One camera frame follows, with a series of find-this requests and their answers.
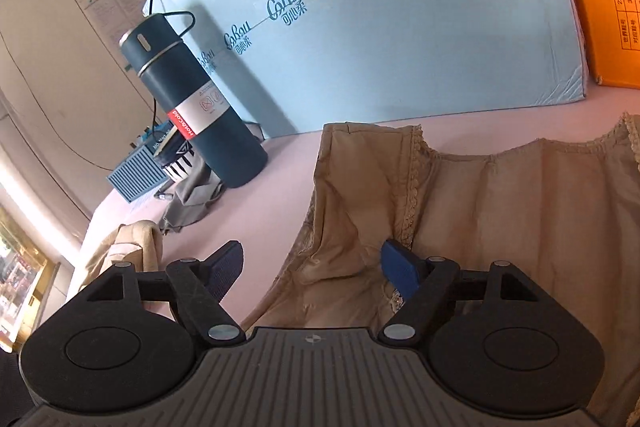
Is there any dark blue thermos bottle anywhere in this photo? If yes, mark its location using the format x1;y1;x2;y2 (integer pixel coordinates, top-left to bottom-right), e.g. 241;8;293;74
119;11;269;189

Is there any black white striped bowl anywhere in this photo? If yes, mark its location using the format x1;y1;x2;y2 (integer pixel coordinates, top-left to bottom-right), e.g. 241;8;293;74
155;141;202;182

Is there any blue ribbed container box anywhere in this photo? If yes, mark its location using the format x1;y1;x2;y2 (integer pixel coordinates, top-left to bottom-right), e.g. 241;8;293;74
106;142;169;204

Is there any beige puffer jacket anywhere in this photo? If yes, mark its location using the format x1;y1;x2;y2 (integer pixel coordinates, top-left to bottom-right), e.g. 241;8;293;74
240;113;640;427

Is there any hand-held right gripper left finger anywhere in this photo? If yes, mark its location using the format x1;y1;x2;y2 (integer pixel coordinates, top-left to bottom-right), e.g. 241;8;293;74
92;240;247;349

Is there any beige cloth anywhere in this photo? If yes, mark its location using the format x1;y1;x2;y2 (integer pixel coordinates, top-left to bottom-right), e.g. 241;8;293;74
79;220;166;294

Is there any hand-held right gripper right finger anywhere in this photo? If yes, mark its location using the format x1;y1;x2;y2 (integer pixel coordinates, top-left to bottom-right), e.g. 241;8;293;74
377;239;539;349

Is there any wall poster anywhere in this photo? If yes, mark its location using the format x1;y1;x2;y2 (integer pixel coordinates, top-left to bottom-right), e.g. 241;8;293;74
81;0;177;74

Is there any grey cloth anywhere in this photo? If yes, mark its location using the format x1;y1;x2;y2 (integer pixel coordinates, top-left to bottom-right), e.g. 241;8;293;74
159;154;227;236

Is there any large light blue box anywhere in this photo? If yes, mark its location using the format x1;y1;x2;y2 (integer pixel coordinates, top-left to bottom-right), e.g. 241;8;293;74
142;0;589;140

